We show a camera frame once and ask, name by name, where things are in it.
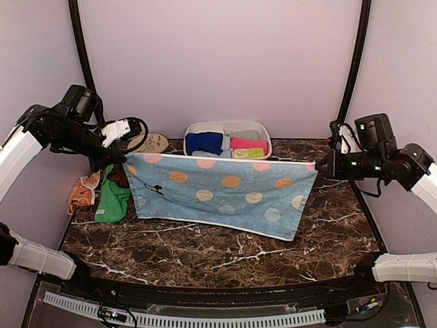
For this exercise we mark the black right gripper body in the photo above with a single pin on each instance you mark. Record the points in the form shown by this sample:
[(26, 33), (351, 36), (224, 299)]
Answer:
[(371, 165)]

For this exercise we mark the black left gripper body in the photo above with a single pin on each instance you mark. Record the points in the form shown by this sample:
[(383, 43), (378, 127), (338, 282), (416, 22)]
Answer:
[(75, 140)]

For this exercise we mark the light blue patterned towel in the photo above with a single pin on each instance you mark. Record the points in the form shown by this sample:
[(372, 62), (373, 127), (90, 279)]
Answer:
[(262, 197)]

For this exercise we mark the royal blue microfiber towel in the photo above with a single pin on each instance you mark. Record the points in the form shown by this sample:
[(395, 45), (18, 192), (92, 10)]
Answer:
[(206, 142)]

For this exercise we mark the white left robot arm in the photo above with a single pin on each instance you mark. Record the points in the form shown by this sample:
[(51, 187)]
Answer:
[(62, 128)]

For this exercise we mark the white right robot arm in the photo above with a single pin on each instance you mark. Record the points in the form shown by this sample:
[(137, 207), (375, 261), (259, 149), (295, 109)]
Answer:
[(369, 150)]

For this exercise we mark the brown towel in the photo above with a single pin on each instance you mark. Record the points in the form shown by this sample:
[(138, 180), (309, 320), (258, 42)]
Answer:
[(115, 173)]

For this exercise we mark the orange patterned towel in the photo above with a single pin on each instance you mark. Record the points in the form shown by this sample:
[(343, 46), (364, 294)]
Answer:
[(83, 192)]

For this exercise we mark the floral ceramic plate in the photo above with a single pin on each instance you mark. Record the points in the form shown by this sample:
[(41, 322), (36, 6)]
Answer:
[(154, 143)]

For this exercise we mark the lime lemon print towel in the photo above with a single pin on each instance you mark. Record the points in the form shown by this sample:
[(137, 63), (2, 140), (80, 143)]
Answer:
[(248, 153)]

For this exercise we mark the sage green rolled towel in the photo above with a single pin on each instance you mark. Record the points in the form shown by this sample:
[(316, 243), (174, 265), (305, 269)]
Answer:
[(250, 134)]

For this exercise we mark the white plastic bin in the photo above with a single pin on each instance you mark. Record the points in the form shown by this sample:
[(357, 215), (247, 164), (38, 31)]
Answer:
[(233, 126)]

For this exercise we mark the light blue rolled towel rear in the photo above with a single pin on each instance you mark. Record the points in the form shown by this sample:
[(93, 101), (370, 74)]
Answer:
[(225, 146)]

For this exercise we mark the light blue rolled towel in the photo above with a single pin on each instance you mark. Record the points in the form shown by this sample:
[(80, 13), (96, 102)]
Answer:
[(227, 154), (225, 146)]

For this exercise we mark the light blue rolled towel front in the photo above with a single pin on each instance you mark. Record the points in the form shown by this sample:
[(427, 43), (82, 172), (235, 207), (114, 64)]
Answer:
[(227, 154)]

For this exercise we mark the pink rolled towel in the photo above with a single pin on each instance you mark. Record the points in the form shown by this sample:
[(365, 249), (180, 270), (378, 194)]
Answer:
[(242, 143)]

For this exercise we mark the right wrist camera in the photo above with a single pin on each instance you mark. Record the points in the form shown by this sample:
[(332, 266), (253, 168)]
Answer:
[(343, 137)]

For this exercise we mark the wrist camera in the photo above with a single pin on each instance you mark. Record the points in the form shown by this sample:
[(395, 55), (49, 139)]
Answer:
[(119, 129), (343, 137)]

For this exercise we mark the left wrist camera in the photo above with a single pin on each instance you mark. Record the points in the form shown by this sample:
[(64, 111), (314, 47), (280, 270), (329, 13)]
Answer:
[(119, 129)]

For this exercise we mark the black right corner post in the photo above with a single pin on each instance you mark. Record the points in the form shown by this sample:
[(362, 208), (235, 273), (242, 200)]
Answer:
[(357, 55)]

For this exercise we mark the black corner post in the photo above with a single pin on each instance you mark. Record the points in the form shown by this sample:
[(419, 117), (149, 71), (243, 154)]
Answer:
[(357, 55), (81, 47)]

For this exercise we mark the black left corner post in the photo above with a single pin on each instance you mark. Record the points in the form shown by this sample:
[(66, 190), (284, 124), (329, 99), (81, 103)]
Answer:
[(81, 47)]

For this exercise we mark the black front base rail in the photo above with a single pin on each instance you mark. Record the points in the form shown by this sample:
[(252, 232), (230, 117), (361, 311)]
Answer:
[(333, 293)]

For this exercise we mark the white slotted cable duct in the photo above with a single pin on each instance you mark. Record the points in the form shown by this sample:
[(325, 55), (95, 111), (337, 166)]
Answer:
[(178, 316)]

